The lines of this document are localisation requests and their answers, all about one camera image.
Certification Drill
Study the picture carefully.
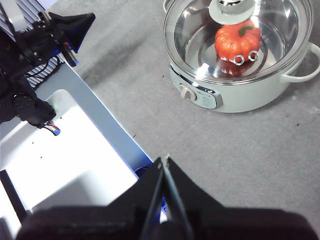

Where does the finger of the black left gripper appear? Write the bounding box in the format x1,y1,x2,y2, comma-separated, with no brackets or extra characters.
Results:
49,11,96,54

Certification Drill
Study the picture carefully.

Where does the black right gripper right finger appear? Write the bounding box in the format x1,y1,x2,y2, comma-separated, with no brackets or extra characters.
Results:
164,153,314,240

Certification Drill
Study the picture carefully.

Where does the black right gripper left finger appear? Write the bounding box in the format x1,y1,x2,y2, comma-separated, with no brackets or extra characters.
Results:
16,156,166,240

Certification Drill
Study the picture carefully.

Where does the glass lid with green knob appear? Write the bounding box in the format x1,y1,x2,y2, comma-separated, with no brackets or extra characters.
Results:
163,0,315,85

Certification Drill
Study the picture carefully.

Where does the orange toy pumpkin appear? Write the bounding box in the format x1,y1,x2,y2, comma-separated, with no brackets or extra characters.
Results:
214,19,262,62

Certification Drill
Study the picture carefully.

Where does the grey ribbed metal housing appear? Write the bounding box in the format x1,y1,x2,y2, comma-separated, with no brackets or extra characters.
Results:
14,0,62,88

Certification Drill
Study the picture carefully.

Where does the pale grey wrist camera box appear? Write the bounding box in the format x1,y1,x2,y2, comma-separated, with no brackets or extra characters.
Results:
2,0,27,32

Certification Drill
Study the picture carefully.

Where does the coloured wire bundle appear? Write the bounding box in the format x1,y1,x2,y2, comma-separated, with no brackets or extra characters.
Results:
41,119,62,137

